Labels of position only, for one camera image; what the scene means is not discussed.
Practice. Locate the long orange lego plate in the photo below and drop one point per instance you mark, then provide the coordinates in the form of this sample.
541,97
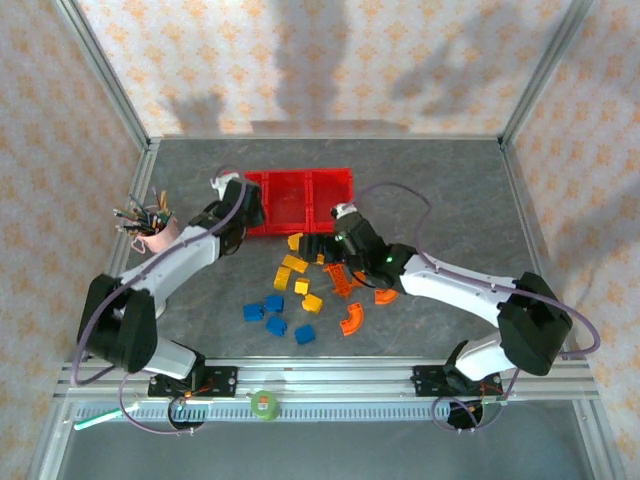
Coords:
337,281

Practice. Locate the aluminium side rail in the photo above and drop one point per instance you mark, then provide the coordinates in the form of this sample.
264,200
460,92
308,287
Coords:
117,260
531,225

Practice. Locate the yellow lego wedge brick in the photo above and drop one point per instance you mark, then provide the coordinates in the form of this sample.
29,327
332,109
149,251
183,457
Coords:
295,241

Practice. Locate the green white pen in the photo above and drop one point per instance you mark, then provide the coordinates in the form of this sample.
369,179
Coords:
100,418

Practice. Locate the green tape roll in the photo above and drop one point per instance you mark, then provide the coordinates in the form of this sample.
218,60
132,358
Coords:
265,404

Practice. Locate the yellow lego sloped brick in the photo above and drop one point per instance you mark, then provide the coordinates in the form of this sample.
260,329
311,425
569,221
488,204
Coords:
312,303

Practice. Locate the yellow lego studded plate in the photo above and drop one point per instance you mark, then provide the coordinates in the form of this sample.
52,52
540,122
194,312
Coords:
320,259

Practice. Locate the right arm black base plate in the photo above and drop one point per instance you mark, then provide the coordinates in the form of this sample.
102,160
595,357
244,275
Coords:
427,380

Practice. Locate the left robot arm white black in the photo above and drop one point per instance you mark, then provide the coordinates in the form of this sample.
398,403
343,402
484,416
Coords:
175,255

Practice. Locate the small yellow lego brick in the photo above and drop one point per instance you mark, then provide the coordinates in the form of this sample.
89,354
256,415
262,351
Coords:
301,286

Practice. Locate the bunch of coloured pencils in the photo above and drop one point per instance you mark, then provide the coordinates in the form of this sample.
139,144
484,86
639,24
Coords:
147,217

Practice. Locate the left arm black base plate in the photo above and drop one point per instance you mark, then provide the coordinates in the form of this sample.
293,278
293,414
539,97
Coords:
222,381

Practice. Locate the wide aluminium front rail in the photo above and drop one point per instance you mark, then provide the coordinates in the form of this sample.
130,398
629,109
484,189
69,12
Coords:
325,377

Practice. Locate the aluminium back rail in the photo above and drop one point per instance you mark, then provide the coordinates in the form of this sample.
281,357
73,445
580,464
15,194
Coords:
325,137

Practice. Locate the orange lego arch piece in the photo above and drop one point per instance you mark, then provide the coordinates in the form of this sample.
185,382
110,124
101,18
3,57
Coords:
352,320
386,297

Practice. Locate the aluminium frame post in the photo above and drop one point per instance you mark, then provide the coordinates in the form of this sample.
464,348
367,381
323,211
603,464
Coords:
103,65
547,65

